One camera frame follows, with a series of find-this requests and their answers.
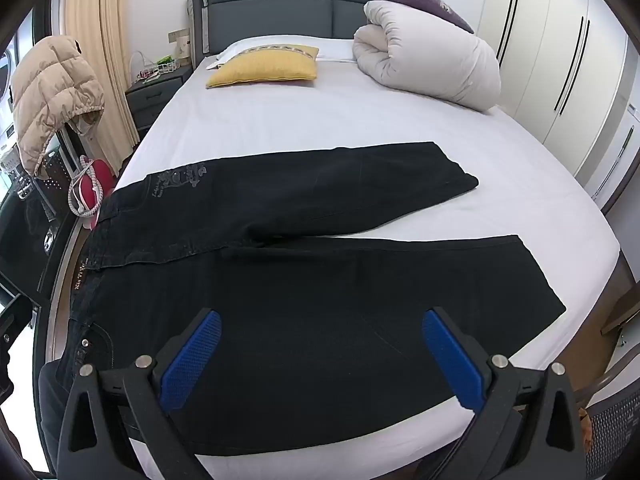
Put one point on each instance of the white wardrobe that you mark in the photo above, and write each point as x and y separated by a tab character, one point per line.
545	35

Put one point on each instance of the rolled white duvet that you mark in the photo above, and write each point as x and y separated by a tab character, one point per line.
430	60

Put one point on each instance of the white pillow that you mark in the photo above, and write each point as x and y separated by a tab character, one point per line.
235	50

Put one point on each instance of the beige puffer jacket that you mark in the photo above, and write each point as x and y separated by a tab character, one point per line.
50	95

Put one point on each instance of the person's dark trouser leg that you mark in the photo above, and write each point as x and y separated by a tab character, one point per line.
52	410

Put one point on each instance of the grey upholstered headboard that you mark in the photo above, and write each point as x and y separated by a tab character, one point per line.
270	15

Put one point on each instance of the red bag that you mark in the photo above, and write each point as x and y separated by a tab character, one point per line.
102	180

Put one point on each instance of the beige curtain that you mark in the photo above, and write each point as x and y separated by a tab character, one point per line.
105	15

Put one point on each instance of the black denim pants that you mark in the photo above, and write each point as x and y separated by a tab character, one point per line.
300	300

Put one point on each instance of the black mesh chair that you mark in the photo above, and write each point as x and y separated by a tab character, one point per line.
615	430

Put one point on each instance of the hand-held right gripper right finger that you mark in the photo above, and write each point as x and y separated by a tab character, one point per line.
452	360

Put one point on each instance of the purple pillow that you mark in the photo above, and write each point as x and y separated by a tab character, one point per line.
425	2

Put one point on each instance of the yellow pillow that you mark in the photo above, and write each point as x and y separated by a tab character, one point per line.
265	69

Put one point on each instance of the dark grey nightstand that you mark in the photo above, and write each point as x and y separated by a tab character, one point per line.
150	100

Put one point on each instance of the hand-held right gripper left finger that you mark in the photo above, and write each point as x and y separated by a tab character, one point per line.
192	360

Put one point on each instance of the black studded bag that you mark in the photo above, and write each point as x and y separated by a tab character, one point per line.
35	230

